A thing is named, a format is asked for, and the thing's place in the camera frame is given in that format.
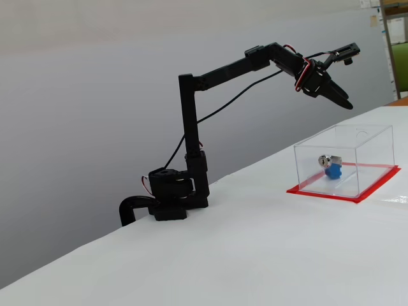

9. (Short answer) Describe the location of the black table clamp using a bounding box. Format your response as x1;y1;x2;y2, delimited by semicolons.
119;194;157;227

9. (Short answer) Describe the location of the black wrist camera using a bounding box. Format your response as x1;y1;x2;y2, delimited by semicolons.
324;42;362;66

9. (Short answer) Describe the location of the silver key lock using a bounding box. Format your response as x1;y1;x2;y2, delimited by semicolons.
317;154;342;168

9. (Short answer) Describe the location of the black camera cable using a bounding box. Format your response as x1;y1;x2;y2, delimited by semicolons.
163;52;335;170

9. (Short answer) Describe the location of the blue lego brick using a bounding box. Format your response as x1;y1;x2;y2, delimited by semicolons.
324;163;344;180

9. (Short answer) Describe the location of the red white wrist servo wire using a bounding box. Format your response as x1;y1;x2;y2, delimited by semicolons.
282;43;316;92

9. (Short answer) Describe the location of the green panel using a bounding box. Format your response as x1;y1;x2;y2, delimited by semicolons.
391;43;408;94

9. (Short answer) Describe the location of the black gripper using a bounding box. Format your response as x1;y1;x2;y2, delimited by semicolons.
295;58;354;110

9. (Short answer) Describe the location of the transparent acrylic box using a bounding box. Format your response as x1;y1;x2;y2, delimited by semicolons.
293;124;395;198

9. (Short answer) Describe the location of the grey metal shelf frame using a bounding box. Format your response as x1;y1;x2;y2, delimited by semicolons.
379;0;408;100

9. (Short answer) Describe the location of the white box on shelf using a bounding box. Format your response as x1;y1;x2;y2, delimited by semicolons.
387;17;407;45

